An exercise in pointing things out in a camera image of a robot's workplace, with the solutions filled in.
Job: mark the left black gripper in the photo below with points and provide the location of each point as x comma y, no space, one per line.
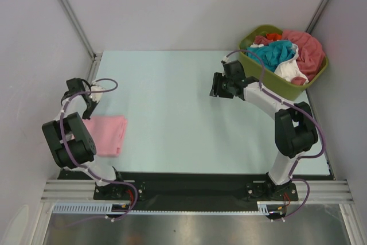
87,115

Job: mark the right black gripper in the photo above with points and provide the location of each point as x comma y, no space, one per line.
217,89

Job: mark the pink t shirt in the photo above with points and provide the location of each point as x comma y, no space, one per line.
108,134

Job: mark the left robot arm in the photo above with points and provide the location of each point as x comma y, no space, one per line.
70,143

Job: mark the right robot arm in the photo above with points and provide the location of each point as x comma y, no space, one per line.
295,130

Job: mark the olive green plastic bin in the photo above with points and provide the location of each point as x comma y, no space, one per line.
313,60

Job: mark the teal t shirt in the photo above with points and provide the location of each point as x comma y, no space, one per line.
272,54

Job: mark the white t shirt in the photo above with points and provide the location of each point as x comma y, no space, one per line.
290,72

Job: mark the orange t shirt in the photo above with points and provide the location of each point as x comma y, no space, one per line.
273,36

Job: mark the coral red t shirt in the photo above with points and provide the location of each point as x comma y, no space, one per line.
294,56

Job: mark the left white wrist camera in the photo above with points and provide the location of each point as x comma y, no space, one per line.
96,92

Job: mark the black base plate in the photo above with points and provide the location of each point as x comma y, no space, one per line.
175,192

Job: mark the white slotted cable duct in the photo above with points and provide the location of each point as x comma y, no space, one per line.
86,207

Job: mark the aluminium frame rail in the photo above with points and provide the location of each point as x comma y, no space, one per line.
321,192

